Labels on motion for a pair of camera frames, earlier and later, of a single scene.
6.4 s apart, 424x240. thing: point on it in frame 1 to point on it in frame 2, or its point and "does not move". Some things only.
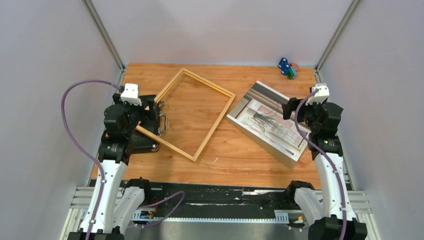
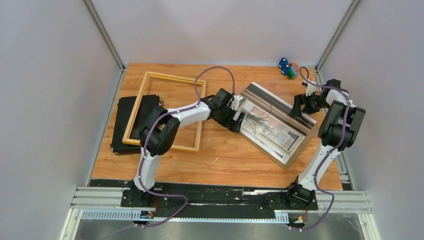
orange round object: x=295 y=65 does not move
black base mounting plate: x=196 y=199 does not move
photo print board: x=259 y=114 does not move
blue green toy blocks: x=286 y=69 does not move
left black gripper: x=146 y=114 to x=236 y=124
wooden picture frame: x=164 y=91 to x=137 y=143
